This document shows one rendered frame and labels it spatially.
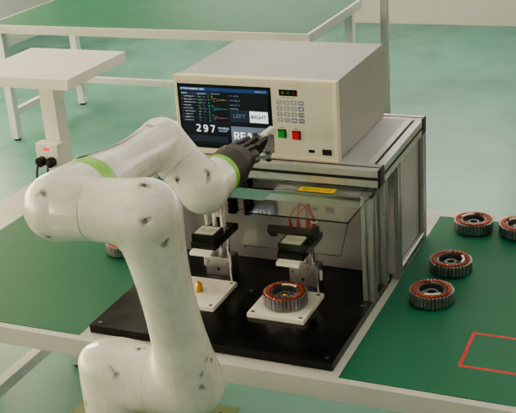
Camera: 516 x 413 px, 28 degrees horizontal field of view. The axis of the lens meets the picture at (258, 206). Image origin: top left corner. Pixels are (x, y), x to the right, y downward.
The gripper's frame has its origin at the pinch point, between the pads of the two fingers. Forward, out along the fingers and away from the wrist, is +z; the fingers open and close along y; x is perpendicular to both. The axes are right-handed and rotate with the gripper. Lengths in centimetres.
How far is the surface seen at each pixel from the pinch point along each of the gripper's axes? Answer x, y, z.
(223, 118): 0.5, -16.0, 9.3
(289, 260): -32.6, 3.7, 0.3
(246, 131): -2.5, -9.7, 9.4
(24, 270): -46, -78, 0
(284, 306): -40.3, 5.5, -8.7
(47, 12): -46, -288, 322
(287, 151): -6.9, 1.1, 9.5
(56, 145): -30, -104, 59
